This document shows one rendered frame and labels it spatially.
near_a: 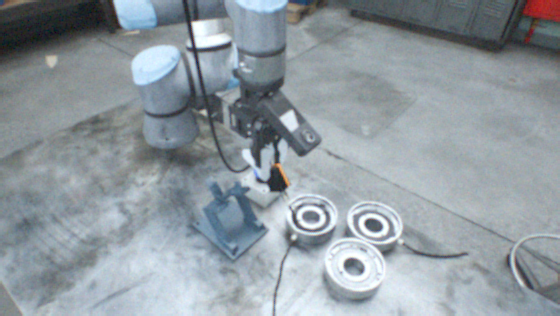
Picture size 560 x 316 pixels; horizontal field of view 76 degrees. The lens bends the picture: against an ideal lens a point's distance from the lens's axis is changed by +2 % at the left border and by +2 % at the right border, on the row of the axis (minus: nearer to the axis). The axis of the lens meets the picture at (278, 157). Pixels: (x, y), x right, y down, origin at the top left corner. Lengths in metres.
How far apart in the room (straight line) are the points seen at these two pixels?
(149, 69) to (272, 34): 0.44
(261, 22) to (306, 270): 0.44
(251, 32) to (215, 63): 0.41
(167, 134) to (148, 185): 0.16
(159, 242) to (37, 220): 0.28
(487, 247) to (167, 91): 1.58
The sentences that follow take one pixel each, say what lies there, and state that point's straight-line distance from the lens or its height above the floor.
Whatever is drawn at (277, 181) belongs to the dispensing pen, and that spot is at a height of 0.93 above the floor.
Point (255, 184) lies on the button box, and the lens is 0.78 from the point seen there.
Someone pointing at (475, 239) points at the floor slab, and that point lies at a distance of 1.97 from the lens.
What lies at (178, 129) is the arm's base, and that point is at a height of 0.85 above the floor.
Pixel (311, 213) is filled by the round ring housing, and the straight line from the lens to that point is 0.76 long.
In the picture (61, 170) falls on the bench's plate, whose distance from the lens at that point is 1.02.
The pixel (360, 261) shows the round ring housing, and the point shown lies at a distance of 0.69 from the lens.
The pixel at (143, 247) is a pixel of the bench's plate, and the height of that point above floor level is 0.80.
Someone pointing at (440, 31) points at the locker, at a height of 0.07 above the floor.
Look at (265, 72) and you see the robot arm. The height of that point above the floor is 1.15.
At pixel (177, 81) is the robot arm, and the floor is 0.98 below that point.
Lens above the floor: 1.39
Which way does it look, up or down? 40 degrees down
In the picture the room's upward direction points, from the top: straight up
